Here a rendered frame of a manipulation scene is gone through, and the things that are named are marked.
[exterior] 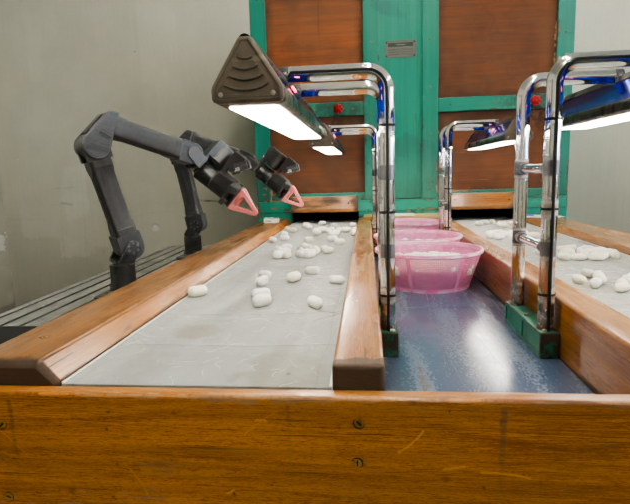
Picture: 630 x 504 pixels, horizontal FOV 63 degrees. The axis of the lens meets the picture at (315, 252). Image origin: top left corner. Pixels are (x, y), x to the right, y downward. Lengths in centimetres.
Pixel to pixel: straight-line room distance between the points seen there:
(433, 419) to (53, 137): 326
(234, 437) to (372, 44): 201
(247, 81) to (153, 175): 274
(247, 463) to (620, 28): 322
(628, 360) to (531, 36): 195
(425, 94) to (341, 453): 195
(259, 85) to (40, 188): 311
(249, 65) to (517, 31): 197
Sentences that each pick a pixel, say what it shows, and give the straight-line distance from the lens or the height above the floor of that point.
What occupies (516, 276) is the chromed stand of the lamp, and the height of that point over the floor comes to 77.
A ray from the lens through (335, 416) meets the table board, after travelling 54.
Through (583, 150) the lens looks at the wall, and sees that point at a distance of 336.
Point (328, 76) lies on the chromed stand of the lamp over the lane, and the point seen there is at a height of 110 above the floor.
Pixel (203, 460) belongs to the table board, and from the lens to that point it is 59.
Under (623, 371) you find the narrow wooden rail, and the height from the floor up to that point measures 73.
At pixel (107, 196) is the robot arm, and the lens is 137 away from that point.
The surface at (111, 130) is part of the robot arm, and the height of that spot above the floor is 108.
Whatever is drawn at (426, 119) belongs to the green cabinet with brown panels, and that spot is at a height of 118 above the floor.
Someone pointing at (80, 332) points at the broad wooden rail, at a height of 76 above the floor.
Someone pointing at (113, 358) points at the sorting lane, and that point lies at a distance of 70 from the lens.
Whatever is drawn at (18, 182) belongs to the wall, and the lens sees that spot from 371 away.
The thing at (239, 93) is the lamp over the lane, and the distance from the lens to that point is 59.
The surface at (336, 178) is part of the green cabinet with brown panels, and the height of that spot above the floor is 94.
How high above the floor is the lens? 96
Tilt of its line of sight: 9 degrees down
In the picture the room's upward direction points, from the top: 2 degrees counter-clockwise
